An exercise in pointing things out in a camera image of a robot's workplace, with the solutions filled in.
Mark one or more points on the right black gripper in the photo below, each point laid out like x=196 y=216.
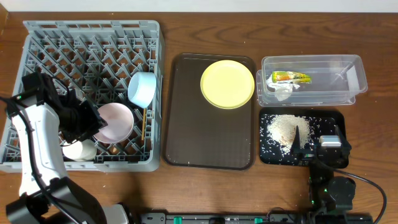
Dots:
x=310 y=156

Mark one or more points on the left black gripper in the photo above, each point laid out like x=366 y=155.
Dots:
x=91 y=118

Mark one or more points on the white plastic cup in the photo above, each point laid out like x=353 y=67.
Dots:
x=81 y=150

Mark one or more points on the pink round bowl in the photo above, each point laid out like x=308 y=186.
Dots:
x=120 y=122

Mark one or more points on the rice and food scraps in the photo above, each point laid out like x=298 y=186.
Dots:
x=277 y=132

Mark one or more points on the wooden chopstick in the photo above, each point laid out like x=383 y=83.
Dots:
x=143 y=125

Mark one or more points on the white paper napkin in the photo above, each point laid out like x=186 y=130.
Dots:
x=282 y=91

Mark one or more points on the green orange snack wrapper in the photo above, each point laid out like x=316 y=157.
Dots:
x=290 y=77

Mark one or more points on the light blue bowl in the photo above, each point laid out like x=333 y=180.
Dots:
x=141 y=89

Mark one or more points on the yellow round plate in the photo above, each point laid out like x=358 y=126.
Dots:
x=227 y=84

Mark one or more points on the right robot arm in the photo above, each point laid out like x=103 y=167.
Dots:
x=331 y=196

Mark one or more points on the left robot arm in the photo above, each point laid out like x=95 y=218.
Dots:
x=42 y=117

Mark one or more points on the clear plastic waste bin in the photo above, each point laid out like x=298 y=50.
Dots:
x=336 y=80

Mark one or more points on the black plastic tray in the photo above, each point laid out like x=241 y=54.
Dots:
x=336 y=115

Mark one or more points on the grey plastic dish rack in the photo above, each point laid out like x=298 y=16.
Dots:
x=97 y=59

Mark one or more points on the dark brown serving tray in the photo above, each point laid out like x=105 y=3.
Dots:
x=199 y=134

